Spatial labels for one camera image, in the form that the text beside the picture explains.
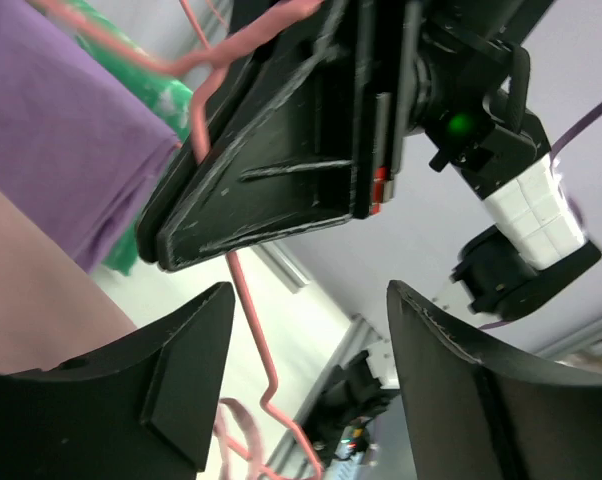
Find pink wire hanger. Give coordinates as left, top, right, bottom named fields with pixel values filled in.
left=33, top=1, right=323, bottom=479

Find aluminium frame right struts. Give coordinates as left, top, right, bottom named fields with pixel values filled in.
left=250, top=244, right=602, bottom=466

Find green patterned trousers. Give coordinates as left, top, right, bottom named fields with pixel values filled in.
left=73, top=33, right=193, bottom=276

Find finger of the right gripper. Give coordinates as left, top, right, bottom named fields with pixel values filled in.
left=136, top=45, right=291, bottom=265

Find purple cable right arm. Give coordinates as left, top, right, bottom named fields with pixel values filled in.
left=480, top=87, right=602, bottom=331

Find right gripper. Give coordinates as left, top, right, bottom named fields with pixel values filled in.
left=155, top=0, right=487, bottom=274

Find purple trousers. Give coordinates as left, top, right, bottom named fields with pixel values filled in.
left=0, top=1, right=177, bottom=271

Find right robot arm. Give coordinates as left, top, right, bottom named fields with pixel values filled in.
left=136, top=1, right=602, bottom=322

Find pink trousers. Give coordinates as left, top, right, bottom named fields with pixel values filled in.
left=0, top=192, right=135, bottom=374

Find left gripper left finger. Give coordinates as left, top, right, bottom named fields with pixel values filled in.
left=0, top=282, right=235, bottom=479

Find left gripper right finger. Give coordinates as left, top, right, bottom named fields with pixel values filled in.
left=387, top=280, right=602, bottom=479

